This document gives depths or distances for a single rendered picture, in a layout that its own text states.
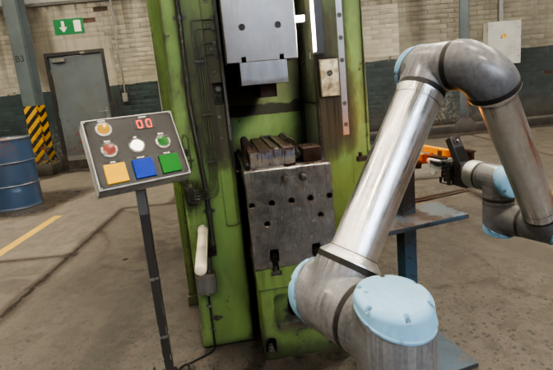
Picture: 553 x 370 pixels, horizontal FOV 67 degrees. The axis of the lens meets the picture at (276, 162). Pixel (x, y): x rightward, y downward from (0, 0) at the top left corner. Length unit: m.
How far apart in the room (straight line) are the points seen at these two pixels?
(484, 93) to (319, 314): 0.60
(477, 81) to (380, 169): 0.28
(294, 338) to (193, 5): 1.56
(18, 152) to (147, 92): 2.81
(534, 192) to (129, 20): 7.50
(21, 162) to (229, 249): 4.35
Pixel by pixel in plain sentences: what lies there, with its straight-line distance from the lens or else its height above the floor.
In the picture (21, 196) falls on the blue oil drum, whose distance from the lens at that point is 6.11.
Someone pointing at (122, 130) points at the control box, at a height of 1.15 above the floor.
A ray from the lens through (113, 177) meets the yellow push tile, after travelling 1.58.
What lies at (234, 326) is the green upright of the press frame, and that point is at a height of 0.09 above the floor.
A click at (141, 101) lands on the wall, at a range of 8.05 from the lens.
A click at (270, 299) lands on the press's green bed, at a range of 1.97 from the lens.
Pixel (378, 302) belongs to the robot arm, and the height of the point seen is 0.87.
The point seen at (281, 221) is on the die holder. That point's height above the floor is 0.68.
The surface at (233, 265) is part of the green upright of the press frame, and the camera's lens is 2.09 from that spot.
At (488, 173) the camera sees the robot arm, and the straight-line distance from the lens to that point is 1.41.
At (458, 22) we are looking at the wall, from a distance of 8.56.
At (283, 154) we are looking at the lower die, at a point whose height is 0.96.
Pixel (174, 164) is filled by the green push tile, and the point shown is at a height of 1.00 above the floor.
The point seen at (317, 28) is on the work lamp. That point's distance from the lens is 1.94.
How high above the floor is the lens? 1.28
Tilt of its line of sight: 11 degrees down
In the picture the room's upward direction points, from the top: 5 degrees counter-clockwise
